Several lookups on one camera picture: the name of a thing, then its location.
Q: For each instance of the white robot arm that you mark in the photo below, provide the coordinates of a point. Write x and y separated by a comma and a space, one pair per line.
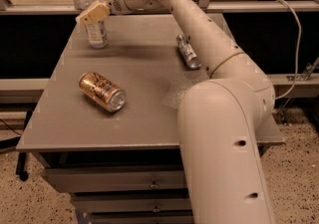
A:
217, 119

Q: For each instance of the gold soda can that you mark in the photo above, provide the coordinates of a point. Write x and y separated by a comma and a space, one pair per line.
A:
102, 91

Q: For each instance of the silver blue soda can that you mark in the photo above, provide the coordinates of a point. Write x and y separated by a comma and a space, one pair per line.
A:
187, 52

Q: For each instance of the middle grey drawer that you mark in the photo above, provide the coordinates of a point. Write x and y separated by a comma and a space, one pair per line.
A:
155, 201

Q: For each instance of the top grey drawer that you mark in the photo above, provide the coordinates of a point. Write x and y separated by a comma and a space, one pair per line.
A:
107, 179

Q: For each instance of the clear plastic water bottle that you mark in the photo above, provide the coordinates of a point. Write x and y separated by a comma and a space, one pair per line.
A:
96, 31

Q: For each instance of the grey drawer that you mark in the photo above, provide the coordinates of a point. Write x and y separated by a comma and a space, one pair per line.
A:
171, 217
155, 201
107, 179

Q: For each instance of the bottom grey drawer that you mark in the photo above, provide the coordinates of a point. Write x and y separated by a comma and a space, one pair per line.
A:
171, 217

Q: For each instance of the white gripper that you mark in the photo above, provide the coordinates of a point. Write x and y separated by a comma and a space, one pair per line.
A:
99, 12

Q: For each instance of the grey drawer cabinet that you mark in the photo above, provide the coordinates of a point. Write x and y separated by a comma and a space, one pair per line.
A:
69, 130

